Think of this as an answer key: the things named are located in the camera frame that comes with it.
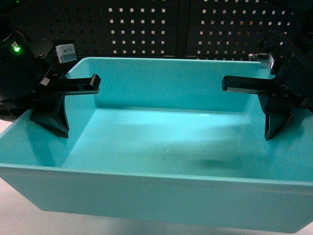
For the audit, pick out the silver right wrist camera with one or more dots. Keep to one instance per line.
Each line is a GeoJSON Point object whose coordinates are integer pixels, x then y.
{"type": "Point", "coordinates": [266, 59]}

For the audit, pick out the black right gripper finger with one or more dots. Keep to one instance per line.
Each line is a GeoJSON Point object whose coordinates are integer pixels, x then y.
{"type": "Point", "coordinates": [276, 123]}
{"type": "Point", "coordinates": [248, 85]}

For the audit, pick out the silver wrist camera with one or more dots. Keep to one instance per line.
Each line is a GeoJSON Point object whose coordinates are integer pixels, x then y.
{"type": "Point", "coordinates": [266, 59]}
{"type": "Point", "coordinates": [66, 53]}

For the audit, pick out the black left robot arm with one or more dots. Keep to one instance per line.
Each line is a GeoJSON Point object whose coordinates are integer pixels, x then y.
{"type": "Point", "coordinates": [13, 50]}

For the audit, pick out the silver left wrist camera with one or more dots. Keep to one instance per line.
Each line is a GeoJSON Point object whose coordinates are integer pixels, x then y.
{"type": "Point", "coordinates": [66, 53]}

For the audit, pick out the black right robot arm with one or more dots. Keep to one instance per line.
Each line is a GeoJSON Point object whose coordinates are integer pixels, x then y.
{"type": "Point", "coordinates": [304, 37]}

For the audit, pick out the teal plastic bin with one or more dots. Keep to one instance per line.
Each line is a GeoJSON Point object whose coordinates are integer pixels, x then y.
{"type": "Point", "coordinates": [162, 141]}

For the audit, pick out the black perforated back panel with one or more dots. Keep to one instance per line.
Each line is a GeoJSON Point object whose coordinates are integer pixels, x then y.
{"type": "Point", "coordinates": [200, 29]}

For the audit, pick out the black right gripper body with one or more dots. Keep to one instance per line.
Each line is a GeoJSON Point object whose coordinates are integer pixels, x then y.
{"type": "Point", "coordinates": [293, 73]}

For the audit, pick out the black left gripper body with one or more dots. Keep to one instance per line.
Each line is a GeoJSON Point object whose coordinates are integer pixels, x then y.
{"type": "Point", "coordinates": [42, 71]}

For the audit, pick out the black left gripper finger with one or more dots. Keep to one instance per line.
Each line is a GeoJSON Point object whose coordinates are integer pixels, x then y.
{"type": "Point", "coordinates": [80, 86]}
{"type": "Point", "coordinates": [50, 114]}

